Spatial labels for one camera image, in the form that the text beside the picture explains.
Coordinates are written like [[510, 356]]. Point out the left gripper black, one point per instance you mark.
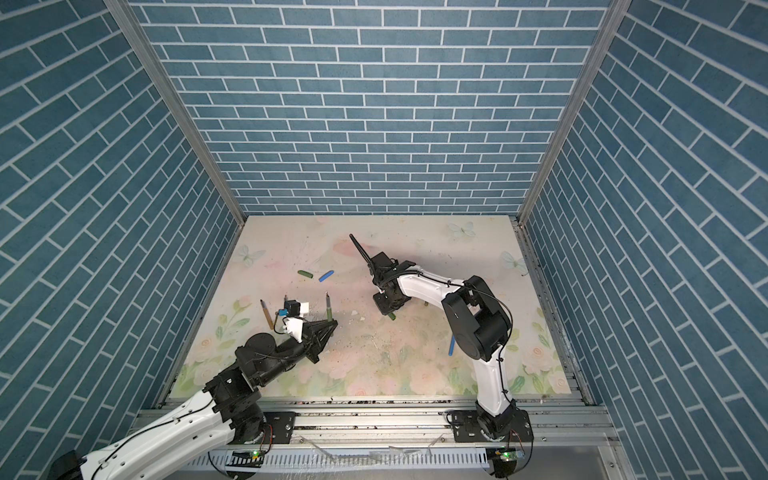
[[309, 335]]

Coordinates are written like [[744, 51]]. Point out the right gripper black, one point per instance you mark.
[[382, 308]]

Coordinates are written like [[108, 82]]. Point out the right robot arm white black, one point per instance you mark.
[[480, 324]]

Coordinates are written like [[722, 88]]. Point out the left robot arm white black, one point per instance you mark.
[[225, 410]]

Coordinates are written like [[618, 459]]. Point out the blue pen cap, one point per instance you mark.
[[326, 275]]

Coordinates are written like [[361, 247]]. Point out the brown pen left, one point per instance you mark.
[[267, 314]]

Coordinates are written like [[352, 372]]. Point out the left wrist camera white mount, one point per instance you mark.
[[295, 315]]

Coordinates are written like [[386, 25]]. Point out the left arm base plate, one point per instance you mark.
[[264, 427]]

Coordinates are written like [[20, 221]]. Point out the white perforated cable tray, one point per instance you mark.
[[314, 460]]

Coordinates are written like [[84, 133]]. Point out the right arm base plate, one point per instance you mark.
[[474, 426]]

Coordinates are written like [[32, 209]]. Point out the aluminium mounting rail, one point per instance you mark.
[[442, 422]]

